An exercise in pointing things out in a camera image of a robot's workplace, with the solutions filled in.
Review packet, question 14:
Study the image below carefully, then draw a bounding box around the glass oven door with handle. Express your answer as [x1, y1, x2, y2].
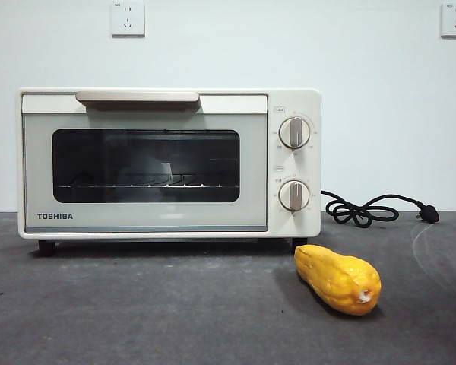
[21, 90, 270, 233]

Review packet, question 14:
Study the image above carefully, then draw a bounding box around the yellow corn cob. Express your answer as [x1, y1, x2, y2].
[293, 244, 383, 316]

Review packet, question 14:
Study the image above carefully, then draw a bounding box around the oven timer knob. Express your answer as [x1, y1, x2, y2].
[279, 179, 312, 212]

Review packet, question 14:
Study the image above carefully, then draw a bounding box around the oven temperature knob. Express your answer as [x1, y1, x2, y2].
[279, 116, 312, 149]

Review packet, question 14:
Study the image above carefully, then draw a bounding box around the cream Toshiba toaster oven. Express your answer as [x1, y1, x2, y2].
[17, 87, 322, 256]

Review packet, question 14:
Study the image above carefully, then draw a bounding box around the metal wire oven rack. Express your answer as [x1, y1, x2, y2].
[59, 173, 233, 190]

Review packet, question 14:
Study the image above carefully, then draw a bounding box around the black power cable with plug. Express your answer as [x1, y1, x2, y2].
[320, 189, 441, 229]

